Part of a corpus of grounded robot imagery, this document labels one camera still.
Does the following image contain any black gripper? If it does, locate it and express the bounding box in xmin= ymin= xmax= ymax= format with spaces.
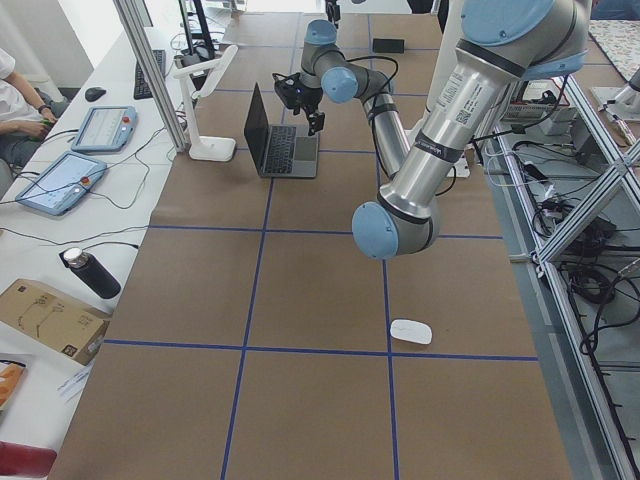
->
xmin=294 ymin=85 xmax=325 ymax=136

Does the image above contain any grey laptop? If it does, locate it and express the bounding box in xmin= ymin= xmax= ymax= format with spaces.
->
xmin=244 ymin=84 xmax=319 ymax=179

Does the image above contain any black mouse pad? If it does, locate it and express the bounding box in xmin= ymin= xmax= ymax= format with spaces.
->
xmin=372 ymin=38 xmax=405 ymax=54

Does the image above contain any white computer mouse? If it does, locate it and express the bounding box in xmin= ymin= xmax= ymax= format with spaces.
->
xmin=390 ymin=318 xmax=432 ymax=345

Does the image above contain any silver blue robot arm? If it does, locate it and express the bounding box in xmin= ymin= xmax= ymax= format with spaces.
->
xmin=300 ymin=1 xmax=592 ymax=260

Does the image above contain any black desk mouse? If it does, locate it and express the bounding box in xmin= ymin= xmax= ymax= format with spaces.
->
xmin=84 ymin=87 xmax=107 ymax=102

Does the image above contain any black keyboard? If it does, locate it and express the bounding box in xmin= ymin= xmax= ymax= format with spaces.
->
xmin=132 ymin=48 xmax=167 ymax=100

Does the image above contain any blue teach pendant upper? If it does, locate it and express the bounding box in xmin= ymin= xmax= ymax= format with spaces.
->
xmin=71 ymin=106 xmax=137 ymax=154

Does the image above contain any blue teach pendant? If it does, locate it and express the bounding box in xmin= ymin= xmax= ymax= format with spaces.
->
xmin=71 ymin=106 xmax=137 ymax=154
xmin=15 ymin=151 xmax=108 ymax=216

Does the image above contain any blue teach pendant lower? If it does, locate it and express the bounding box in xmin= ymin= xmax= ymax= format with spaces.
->
xmin=15 ymin=151 xmax=108 ymax=216

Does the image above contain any black water bottle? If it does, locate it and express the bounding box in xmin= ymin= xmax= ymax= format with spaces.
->
xmin=59 ymin=247 xmax=121 ymax=299

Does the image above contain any seated person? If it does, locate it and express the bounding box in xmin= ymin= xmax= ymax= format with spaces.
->
xmin=0 ymin=50 xmax=69 ymax=167

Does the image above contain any brown cardboard box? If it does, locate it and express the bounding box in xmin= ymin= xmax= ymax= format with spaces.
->
xmin=1 ymin=279 xmax=110 ymax=365

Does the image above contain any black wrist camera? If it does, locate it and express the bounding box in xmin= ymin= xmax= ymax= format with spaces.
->
xmin=272 ymin=72 xmax=303 ymax=110

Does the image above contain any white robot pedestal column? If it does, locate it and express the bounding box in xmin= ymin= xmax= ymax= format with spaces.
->
xmin=405 ymin=0 xmax=500 ymax=186

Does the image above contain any aluminium frame post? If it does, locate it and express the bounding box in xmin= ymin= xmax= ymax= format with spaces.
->
xmin=113 ymin=0 xmax=187 ymax=153

